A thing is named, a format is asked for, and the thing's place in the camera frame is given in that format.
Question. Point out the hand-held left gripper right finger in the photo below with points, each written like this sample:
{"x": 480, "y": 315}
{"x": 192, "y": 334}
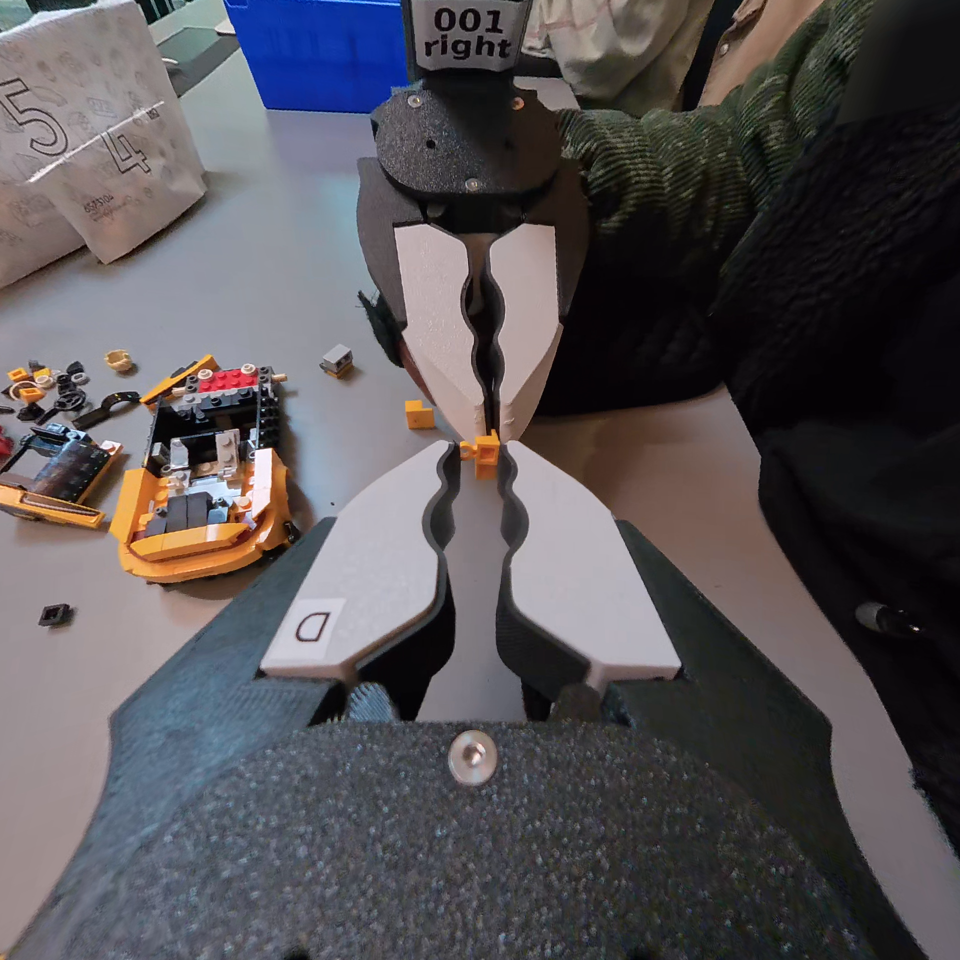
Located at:
{"x": 592, "y": 592}

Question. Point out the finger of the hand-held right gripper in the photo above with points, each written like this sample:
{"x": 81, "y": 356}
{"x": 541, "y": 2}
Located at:
{"x": 532, "y": 307}
{"x": 431, "y": 315}

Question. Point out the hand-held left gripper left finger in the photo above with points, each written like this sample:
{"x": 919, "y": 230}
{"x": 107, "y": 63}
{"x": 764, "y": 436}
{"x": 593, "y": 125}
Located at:
{"x": 375, "y": 570}

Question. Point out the yellow lego corner brick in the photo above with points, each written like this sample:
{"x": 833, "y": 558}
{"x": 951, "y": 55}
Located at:
{"x": 416, "y": 416}

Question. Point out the grey and yellow lego brick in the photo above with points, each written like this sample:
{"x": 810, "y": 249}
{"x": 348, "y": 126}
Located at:
{"x": 337, "y": 358}

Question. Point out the yellow lego clip piece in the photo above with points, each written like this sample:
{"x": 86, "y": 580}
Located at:
{"x": 486, "y": 454}

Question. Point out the yellow lego car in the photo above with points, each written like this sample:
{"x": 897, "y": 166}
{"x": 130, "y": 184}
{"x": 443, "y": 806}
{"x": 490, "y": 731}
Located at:
{"x": 195, "y": 547}

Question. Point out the yellow lego side panel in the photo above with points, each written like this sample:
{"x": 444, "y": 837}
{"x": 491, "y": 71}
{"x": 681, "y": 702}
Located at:
{"x": 169, "y": 382}

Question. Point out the yellow lego car roof section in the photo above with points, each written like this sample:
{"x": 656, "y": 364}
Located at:
{"x": 67, "y": 469}

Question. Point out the person's right forearm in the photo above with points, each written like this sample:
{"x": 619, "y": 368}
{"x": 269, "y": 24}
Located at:
{"x": 675, "y": 172}

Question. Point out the black curved lego piece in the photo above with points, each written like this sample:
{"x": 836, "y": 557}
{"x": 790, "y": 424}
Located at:
{"x": 105, "y": 409}

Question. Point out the small black lego tile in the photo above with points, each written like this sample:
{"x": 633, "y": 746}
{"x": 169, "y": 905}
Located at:
{"x": 54, "y": 615}

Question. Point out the pile of small lego pieces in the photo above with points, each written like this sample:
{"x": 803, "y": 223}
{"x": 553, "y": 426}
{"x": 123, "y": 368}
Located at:
{"x": 67, "y": 401}

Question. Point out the red lego minifigure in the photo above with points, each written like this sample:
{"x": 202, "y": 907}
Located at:
{"x": 5, "y": 444}

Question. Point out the blue plastic bin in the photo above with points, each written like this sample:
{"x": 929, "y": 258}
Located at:
{"x": 322, "y": 52}

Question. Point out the small white printed paper bag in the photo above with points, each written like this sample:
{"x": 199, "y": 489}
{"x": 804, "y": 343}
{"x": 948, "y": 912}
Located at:
{"x": 135, "y": 210}

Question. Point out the large white printed paper bag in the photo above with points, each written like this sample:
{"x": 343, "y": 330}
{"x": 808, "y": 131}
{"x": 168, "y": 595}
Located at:
{"x": 75, "y": 67}

